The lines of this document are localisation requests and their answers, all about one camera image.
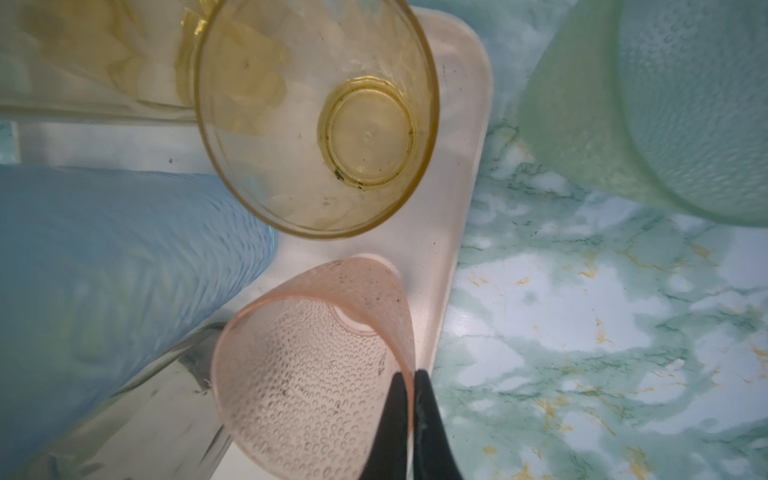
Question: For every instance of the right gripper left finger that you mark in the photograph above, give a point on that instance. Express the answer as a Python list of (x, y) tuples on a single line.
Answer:
[(387, 459)]

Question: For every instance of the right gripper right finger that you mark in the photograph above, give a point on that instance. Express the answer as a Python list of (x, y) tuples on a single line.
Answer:
[(433, 459)]

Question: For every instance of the blue frosted tall glass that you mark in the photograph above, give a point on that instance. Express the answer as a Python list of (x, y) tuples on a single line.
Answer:
[(102, 271)]

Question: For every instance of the green frosted glass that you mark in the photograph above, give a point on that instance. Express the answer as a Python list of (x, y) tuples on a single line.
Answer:
[(659, 102)]

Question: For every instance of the small yellow glass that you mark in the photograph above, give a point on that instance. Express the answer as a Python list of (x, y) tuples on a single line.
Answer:
[(321, 117)]

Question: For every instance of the grey smoky tall glass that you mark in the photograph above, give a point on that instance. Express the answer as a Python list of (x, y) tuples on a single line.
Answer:
[(163, 424)]

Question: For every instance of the beige plastic tray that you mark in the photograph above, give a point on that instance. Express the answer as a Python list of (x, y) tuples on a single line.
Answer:
[(421, 242)]

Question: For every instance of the small pink frosted glass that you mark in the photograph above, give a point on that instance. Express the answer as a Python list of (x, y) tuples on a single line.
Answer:
[(301, 374)]

